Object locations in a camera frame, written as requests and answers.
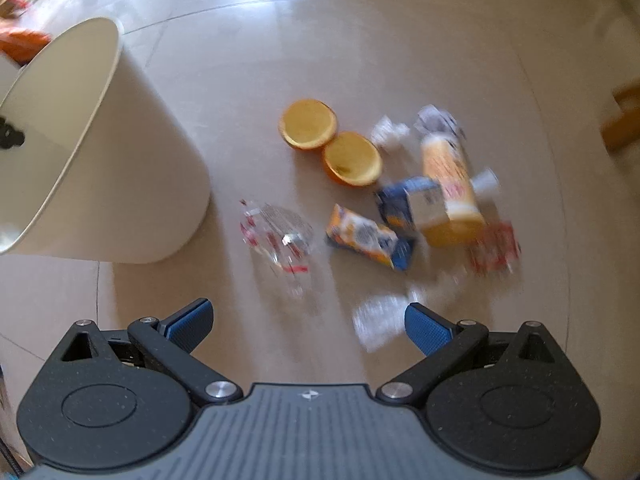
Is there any red white snack wrapper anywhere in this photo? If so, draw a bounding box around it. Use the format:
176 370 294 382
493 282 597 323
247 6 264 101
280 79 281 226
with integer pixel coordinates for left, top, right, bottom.
468 221 521 275

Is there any blue white milk carton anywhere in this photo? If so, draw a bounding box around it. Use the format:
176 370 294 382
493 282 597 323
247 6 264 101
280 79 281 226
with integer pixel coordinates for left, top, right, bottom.
374 177 449 233

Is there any clear red plastic wrapper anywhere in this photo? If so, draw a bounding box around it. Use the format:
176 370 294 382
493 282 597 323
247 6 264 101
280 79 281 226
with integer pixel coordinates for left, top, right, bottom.
240 200 314 278

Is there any orange blue snack packet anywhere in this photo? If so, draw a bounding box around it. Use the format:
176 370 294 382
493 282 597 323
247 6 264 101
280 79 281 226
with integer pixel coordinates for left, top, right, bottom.
326 204 416 271

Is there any yellow cylindrical snack canister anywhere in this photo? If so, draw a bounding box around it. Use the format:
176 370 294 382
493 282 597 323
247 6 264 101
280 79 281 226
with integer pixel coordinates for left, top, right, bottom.
414 104 486 247

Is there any white plastic waste bin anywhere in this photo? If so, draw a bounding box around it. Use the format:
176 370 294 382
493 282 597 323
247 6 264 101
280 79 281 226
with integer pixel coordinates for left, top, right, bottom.
1 18 210 263

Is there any white tissue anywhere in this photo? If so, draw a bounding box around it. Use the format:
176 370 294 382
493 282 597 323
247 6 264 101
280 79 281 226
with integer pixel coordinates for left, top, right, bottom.
369 116 410 152

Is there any clear plastic wrapper front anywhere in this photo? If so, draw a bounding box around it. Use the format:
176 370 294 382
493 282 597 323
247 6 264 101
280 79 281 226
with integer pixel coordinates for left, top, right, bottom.
352 284 426 353

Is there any orange peel half right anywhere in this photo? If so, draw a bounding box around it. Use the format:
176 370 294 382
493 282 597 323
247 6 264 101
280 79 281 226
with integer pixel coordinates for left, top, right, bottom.
322 131 383 188

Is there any orange cushion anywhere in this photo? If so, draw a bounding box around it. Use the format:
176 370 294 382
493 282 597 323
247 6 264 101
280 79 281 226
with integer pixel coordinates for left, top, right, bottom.
0 28 51 65

